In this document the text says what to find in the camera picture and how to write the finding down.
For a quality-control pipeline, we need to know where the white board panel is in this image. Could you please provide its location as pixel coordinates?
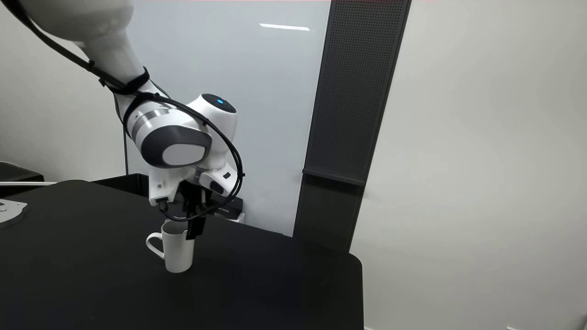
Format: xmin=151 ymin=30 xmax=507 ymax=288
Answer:
xmin=120 ymin=0 xmax=332 ymax=239

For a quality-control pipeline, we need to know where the black low shelf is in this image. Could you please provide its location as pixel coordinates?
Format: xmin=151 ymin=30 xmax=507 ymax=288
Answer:
xmin=0 ymin=162 xmax=46 ymax=198

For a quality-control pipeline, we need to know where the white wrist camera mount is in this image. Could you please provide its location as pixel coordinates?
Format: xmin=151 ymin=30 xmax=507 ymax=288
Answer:
xmin=147 ymin=160 xmax=241 ymax=209

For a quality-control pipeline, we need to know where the black camera box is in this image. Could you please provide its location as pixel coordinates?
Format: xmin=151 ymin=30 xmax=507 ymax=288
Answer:
xmin=213 ymin=195 xmax=246 ymax=222

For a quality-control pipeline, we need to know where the black vertical pillar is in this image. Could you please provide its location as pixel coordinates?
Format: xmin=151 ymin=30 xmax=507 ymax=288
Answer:
xmin=292 ymin=0 xmax=413 ymax=255

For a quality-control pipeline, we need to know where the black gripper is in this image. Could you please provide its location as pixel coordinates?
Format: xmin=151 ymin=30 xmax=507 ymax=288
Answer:
xmin=173 ymin=182 xmax=213 ymax=242

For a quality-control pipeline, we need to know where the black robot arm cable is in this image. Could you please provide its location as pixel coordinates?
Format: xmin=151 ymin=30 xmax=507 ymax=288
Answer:
xmin=15 ymin=0 xmax=246 ymax=224

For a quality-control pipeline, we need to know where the white ceramic mug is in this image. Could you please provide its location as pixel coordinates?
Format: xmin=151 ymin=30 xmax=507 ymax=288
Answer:
xmin=143 ymin=219 xmax=198 ymax=275

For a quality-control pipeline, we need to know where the black tablecloth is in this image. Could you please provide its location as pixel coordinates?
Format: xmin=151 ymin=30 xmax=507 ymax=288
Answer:
xmin=0 ymin=180 xmax=365 ymax=330

